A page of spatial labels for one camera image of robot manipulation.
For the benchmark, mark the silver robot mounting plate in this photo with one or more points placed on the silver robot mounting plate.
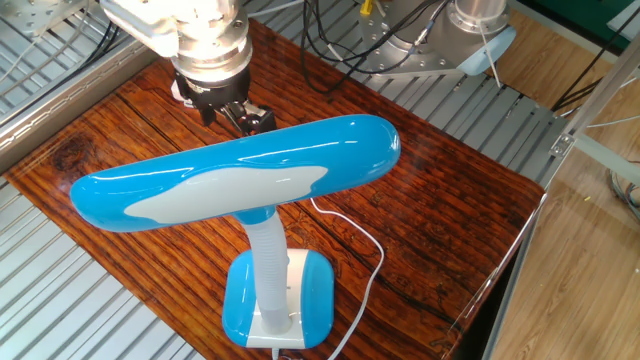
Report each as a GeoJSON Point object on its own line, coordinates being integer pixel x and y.
{"type": "Point", "coordinates": [395, 50]}

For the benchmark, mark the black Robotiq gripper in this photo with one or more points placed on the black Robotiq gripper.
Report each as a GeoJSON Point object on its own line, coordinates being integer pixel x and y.
{"type": "Point", "coordinates": [215, 90]}

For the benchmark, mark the blue and white desk lamp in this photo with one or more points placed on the blue and white desk lamp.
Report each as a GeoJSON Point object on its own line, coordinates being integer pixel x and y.
{"type": "Point", "coordinates": [240, 165]}

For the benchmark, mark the aluminium frame bar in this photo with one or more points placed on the aluminium frame bar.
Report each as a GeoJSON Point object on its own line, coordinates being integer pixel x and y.
{"type": "Point", "coordinates": [595, 100]}

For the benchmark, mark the aluminium table edge rail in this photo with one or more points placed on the aluminium table edge rail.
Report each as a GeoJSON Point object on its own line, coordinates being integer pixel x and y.
{"type": "Point", "coordinates": [70, 95]}

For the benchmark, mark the yellow tag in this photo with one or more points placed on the yellow tag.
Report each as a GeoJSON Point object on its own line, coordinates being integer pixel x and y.
{"type": "Point", "coordinates": [366, 7]}

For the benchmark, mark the silver UR5 robot arm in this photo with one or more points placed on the silver UR5 robot arm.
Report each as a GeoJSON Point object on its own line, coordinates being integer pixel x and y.
{"type": "Point", "coordinates": [212, 40]}

